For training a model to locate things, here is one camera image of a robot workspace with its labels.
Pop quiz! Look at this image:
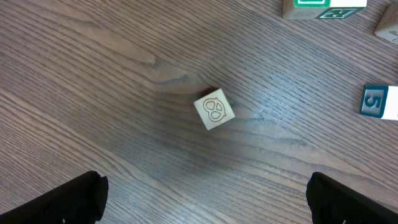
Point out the white X wooden block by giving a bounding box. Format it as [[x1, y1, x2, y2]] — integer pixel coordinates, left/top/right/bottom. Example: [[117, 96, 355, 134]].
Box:
[[359, 85, 397, 121]]

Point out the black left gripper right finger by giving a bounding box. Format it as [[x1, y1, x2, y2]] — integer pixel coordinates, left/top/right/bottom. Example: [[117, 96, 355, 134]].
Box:
[[306, 172, 397, 224]]

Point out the white block green 2 side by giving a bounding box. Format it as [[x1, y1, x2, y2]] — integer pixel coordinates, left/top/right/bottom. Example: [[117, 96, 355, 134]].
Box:
[[317, 0, 368, 19]]

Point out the green top corner block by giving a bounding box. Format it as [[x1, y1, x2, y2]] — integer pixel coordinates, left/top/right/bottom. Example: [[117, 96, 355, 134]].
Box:
[[282, 0, 330, 20]]

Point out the white block blue side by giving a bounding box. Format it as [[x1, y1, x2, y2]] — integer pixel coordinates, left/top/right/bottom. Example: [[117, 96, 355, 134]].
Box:
[[193, 88, 235, 130]]

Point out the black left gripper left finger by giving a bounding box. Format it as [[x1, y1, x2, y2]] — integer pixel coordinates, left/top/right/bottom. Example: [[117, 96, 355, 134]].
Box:
[[1, 170, 109, 224]]

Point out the small yellow top block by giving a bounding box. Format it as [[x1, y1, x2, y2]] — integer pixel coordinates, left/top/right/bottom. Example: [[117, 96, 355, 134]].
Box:
[[374, 3, 398, 45]]

